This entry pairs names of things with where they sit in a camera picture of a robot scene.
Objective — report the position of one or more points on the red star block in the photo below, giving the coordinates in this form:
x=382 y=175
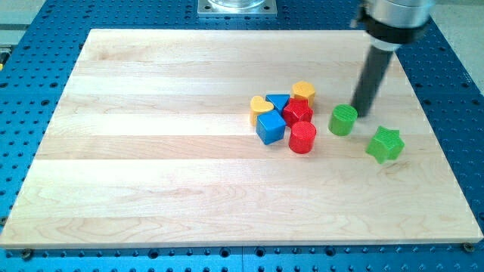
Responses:
x=297 y=110

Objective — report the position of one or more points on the light wooden board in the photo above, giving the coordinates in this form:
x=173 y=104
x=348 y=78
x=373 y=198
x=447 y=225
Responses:
x=151 y=146

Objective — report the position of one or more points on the green star block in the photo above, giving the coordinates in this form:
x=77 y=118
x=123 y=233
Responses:
x=386 y=144

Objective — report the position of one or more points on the blue cube block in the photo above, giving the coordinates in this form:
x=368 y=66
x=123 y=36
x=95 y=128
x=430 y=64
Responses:
x=270 y=127

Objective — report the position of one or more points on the yellow heart block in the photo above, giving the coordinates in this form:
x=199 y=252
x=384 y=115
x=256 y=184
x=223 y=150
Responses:
x=258 y=106

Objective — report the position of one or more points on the blue triangle block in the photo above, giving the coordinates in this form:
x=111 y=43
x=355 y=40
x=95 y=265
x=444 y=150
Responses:
x=278 y=100

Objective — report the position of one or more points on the red cylinder block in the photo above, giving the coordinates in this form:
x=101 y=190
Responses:
x=302 y=137

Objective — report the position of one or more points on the yellow pentagon block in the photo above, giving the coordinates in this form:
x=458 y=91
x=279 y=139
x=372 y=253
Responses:
x=303 y=90

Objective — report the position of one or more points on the green cylinder block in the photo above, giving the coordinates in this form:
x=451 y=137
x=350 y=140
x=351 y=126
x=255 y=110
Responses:
x=342 y=119

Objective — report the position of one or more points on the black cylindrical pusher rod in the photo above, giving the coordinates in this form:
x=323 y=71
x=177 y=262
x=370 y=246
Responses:
x=371 y=76

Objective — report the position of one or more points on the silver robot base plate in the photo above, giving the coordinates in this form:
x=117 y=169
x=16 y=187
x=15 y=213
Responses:
x=236 y=8

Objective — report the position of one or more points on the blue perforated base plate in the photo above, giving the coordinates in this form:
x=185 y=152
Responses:
x=40 y=65

